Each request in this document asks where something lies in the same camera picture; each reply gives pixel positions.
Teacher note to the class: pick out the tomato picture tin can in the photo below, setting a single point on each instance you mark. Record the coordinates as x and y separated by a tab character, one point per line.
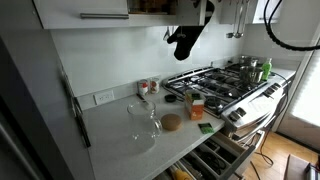
154	86

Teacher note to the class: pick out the narrow white cabinet door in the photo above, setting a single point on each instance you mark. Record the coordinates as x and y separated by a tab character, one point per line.
268	10

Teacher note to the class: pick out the green tea packet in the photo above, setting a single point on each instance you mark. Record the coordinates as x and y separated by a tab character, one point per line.
206	128

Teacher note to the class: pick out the white wall outlet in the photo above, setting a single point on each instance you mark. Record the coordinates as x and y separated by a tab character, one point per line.
103	97

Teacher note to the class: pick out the red label tin can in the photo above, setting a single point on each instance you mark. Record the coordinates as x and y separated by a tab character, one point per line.
143	88

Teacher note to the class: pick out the stainless gas stove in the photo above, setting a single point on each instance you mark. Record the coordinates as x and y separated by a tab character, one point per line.
250	106

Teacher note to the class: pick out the orange tea box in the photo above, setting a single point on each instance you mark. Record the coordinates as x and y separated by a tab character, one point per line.
195	108

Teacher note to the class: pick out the glass balcony door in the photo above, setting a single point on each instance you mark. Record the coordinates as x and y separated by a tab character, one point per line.
306	100

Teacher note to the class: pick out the clear glass pitcher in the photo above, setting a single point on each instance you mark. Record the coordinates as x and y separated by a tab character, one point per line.
143	120

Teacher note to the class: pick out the wooden plank platform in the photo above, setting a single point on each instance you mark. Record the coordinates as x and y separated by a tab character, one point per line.
295	168

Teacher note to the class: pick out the open cutlery drawer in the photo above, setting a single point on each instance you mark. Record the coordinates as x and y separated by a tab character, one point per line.
233	150

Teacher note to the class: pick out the steel cooking pot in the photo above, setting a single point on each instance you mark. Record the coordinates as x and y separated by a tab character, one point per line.
249	62
250	75

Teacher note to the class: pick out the black oven mitt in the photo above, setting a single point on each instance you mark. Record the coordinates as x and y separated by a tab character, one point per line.
188	36

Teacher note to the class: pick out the steel hanging hook utensil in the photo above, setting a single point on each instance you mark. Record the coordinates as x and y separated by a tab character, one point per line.
166	33

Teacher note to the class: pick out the yellow utensil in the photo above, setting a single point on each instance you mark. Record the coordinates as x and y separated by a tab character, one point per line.
181	174

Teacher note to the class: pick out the wide white cabinet door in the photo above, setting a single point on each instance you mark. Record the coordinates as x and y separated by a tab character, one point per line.
83	8

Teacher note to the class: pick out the steel stove knob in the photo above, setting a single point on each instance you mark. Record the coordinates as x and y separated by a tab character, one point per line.
234	116
241	111

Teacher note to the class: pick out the small black cast-iron skillet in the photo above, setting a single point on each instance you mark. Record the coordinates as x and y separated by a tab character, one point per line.
170	98

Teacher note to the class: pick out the steel hanging ladle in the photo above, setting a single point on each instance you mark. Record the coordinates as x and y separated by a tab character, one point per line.
238	34
230	34

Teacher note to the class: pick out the round cork trivet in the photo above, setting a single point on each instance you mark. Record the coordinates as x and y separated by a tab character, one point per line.
171	121

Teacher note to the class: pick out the green soap bottle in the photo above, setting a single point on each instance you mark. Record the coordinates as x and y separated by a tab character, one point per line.
266	70

